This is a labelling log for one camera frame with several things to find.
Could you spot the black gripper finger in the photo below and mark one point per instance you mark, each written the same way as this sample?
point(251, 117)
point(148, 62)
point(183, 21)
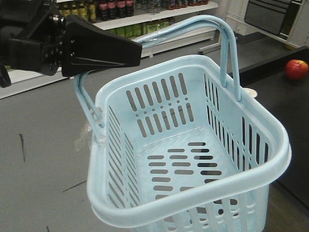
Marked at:
point(87, 48)

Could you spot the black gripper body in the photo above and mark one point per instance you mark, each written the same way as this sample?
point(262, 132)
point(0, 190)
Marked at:
point(30, 34)

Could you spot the light blue plastic basket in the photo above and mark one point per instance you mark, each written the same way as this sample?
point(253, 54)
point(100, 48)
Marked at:
point(181, 146)

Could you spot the white store shelving unit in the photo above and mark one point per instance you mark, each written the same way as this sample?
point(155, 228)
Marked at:
point(26, 80)

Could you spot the small white dish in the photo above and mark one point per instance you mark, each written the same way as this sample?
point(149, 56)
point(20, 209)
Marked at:
point(253, 93)

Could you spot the black white chest freezer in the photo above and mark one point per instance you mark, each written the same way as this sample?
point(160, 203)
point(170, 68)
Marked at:
point(284, 20)

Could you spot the black wooden display table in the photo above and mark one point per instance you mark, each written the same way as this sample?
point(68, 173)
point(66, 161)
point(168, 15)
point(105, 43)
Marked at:
point(288, 101)

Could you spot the red apple far corner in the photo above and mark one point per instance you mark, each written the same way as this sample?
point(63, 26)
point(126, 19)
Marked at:
point(296, 69)

